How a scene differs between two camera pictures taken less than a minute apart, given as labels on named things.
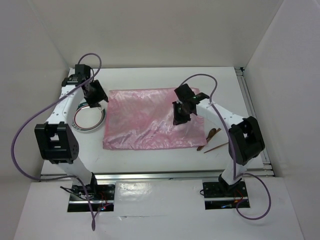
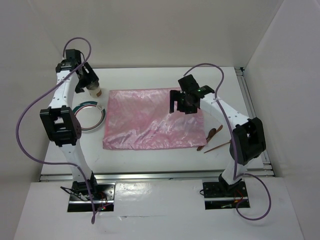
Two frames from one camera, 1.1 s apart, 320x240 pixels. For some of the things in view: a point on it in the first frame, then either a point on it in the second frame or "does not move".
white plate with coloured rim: [86, 119] does not move
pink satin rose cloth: [143, 118] does not move
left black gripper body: [96, 93] to [86, 79]
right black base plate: [216, 198] does not move
